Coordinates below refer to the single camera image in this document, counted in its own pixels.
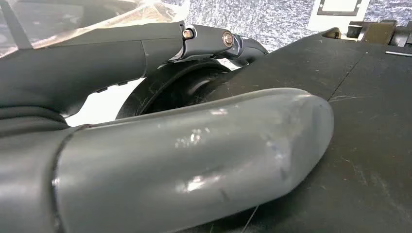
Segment white floor socket plate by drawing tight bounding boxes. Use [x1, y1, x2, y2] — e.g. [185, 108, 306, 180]
[307, 0, 371, 33]

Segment black round wheel housing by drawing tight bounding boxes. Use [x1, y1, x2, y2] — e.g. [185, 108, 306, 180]
[116, 59, 245, 120]

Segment black metal base bracket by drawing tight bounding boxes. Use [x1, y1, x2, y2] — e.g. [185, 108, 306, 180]
[346, 19, 412, 48]

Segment clear plastic cover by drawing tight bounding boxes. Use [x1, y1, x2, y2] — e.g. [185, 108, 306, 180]
[0, 0, 191, 59]

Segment dark grey speckled rug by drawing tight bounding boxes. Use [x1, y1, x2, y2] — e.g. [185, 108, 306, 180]
[183, 0, 412, 54]

